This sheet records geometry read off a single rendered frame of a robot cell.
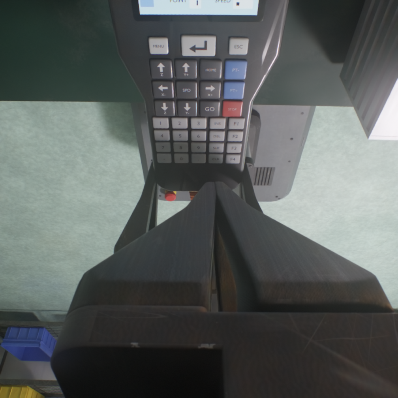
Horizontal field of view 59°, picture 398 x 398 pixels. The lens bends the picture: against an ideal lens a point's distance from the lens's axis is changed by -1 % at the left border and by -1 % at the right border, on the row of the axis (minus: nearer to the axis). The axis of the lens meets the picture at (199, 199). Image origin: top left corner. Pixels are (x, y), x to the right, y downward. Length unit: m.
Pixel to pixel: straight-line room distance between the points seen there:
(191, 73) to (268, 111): 0.83
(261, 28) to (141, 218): 0.14
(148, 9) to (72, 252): 2.08
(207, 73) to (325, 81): 0.21
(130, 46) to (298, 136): 0.93
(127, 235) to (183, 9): 0.14
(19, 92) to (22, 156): 1.24
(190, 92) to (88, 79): 0.20
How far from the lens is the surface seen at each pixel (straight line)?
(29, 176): 1.76
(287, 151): 1.14
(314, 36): 0.37
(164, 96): 0.22
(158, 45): 0.20
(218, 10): 0.19
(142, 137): 1.09
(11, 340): 3.14
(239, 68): 0.21
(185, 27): 0.20
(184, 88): 0.21
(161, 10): 0.20
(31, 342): 3.08
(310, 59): 0.39
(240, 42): 0.20
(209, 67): 0.21
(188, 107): 0.22
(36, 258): 2.39
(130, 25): 0.20
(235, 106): 0.22
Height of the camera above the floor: 1.08
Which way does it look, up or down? 40 degrees down
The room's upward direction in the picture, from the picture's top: 179 degrees counter-clockwise
